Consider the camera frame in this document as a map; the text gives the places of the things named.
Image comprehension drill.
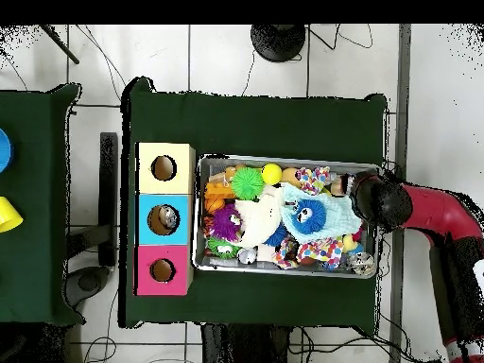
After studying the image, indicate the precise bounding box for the shallow clear mesh bin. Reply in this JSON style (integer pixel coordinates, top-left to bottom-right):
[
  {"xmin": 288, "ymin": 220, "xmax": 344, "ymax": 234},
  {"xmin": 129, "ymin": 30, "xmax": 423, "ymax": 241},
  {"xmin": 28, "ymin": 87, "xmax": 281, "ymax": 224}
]
[{"xmin": 192, "ymin": 154, "xmax": 382, "ymax": 280}]

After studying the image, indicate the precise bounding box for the wooden box with three holes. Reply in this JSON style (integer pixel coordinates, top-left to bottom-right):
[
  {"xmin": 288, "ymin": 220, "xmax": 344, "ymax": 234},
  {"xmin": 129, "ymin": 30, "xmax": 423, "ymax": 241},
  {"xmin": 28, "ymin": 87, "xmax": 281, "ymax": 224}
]
[{"xmin": 134, "ymin": 142, "xmax": 197, "ymax": 296}]

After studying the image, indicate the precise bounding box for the green spiky rubber ball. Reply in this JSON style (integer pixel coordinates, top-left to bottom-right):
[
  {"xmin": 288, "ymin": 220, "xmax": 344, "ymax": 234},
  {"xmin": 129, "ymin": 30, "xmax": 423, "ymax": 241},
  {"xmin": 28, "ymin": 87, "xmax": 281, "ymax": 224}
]
[{"xmin": 231, "ymin": 165, "xmax": 267, "ymax": 200}]

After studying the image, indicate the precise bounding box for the orange toy building block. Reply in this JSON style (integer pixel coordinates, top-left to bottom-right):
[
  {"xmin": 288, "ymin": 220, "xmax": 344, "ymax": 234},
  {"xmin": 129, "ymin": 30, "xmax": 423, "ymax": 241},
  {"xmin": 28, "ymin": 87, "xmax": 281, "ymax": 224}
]
[{"xmin": 205, "ymin": 183, "xmax": 237, "ymax": 215}]

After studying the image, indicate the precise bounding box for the cream white cloth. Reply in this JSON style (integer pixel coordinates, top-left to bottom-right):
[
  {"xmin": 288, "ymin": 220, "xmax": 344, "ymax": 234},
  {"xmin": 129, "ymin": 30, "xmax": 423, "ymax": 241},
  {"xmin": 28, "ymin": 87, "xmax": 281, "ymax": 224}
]
[{"xmin": 235, "ymin": 184, "xmax": 287, "ymax": 250}]

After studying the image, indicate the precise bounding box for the purple spiky ball with eyes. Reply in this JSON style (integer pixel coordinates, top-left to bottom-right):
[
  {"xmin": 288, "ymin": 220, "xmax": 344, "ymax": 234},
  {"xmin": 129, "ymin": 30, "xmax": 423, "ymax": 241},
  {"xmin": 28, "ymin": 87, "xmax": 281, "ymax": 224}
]
[{"xmin": 209, "ymin": 205, "xmax": 245, "ymax": 243}]

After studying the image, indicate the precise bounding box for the yellow ball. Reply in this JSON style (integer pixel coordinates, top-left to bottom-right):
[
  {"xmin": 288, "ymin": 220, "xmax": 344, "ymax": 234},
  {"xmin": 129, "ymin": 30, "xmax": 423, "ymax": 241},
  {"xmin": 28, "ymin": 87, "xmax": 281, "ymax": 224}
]
[{"xmin": 261, "ymin": 163, "xmax": 284, "ymax": 186}]

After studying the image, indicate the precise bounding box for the green toy with white eyes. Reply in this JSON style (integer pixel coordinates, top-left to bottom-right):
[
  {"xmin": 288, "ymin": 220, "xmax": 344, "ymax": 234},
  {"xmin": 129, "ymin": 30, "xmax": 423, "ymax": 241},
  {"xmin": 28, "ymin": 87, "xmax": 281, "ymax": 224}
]
[{"xmin": 207, "ymin": 237, "xmax": 242, "ymax": 260}]

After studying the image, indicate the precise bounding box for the tan orange ball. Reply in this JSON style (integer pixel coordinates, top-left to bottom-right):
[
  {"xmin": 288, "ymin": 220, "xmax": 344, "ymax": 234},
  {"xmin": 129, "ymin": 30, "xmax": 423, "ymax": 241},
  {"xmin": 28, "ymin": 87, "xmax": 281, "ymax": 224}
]
[{"xmin": 281, "ymin": 167, "xmax": 301, "ymax": 188}]

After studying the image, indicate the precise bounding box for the small colourful dotted cloth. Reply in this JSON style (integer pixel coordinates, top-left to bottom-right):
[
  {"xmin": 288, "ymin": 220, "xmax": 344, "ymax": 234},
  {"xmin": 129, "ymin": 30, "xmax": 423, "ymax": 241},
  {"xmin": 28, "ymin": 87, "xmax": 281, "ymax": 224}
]
[{"xmin": 296, "ymin": 167, "xmax": 331, "ymax": 196}]

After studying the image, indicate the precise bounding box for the dark green table cloth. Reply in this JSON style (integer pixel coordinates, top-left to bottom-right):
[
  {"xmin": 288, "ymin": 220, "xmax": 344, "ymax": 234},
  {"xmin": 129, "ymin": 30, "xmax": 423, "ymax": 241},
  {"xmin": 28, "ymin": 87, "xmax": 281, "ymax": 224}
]
[{"xmin": 120, "ymin": 75, "xmax": 390, "ymax": 334}]

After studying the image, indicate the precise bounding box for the large colourful dotted cloth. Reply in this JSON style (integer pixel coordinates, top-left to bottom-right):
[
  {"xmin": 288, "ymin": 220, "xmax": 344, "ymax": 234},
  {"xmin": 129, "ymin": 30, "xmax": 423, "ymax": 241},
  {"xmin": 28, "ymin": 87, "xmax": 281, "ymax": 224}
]
[{"xmin": 273, "ymin": 235, "xmax": 345, "ymax": 269}]

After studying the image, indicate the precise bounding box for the mint green cloth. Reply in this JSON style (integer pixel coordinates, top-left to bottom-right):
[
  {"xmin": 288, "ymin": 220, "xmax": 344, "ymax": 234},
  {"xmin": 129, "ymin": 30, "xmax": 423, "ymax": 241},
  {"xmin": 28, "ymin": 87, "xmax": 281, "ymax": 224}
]
[{"xmin": 281, "ymin": 182, "xmax": 366, "ymax": 245}]

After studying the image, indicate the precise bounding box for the black panel stand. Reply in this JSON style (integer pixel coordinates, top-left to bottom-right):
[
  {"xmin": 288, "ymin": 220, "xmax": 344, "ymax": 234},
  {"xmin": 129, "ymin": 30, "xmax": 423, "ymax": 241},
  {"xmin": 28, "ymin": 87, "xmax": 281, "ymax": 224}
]
[{"xmin": 99, "ymin": 131, "xmax": 120, "ymax": 266}]

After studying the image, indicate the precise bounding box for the silver crushed can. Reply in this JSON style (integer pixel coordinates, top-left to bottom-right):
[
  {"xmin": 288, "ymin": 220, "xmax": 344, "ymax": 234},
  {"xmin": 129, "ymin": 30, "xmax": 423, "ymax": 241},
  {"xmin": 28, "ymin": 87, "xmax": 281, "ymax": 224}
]
[{"xmin": 349, "ymin": 251, "xmax": 375, "ymax": 275}]

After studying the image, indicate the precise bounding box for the black round stand base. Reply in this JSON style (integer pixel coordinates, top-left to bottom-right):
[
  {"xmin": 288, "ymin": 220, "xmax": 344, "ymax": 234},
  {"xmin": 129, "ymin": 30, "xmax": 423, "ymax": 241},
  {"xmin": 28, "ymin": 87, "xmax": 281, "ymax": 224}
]
[{"xmin": 251, "ymin": 24, "xmax": 307, "ymax": 63}]

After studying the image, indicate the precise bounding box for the grey round stand foot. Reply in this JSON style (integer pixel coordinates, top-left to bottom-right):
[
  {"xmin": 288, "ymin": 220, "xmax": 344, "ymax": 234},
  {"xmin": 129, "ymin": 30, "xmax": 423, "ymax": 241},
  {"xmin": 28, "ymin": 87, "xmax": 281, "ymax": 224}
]
[{"xmin": 63, "ymin": 266, "xmax": 111, "ymax": 303}]

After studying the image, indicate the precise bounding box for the green cloth side table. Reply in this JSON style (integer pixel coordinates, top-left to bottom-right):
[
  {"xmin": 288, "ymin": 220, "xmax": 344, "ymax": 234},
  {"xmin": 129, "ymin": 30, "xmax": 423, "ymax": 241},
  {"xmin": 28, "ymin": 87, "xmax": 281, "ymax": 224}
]
[{"xmin": 0, "ymin": 82, "xmax": 82, "ymax": 326}]

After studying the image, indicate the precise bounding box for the yellow cup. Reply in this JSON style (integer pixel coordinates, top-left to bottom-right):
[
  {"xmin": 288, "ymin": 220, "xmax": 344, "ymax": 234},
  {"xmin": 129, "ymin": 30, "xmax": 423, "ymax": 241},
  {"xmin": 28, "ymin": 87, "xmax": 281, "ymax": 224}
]
[{"xmin": 0, "ymin": 196, "xmax": 24, "ymax": 233}]

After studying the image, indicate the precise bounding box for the black pole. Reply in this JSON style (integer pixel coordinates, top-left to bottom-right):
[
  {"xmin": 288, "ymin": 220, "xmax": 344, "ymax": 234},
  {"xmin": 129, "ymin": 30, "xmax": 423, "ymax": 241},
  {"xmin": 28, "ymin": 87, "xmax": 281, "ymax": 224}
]
[{"xmin": 39, "ymin": 24, "xmax": 80, "ymax": 65}]

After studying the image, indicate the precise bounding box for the blue round object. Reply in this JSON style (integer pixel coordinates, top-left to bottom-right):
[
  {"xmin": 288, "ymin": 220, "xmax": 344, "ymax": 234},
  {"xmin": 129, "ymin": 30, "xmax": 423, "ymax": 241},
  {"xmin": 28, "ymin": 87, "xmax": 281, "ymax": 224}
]
[{"xmin": 0, "ymin": 128, "xmax": 14, "ymax": 171}]

